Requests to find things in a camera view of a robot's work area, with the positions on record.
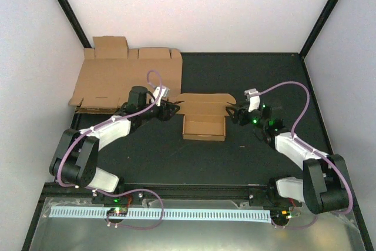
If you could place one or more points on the black frame post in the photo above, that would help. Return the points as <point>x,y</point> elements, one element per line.
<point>74,22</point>
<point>318,26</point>

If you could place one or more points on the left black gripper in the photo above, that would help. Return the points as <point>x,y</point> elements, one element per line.
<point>164,114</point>

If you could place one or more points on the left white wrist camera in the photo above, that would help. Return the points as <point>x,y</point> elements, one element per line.
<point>159,94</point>

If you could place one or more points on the left black frame post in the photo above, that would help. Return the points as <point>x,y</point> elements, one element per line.
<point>74,22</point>

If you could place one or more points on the white slotted cable duct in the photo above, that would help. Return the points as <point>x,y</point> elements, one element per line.
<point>227,215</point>

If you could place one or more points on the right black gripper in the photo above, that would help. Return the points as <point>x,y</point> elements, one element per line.
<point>239,111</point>

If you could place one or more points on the brown cardboard box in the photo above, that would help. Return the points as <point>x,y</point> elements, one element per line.
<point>204,115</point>

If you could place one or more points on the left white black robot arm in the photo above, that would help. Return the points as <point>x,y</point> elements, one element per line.
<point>76,156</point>

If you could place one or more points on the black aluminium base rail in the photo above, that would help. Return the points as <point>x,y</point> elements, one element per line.
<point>255,195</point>

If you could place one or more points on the right black frame post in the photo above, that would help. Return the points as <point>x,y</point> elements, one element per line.
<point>318,26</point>

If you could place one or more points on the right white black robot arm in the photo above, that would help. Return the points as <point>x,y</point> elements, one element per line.
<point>324,187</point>

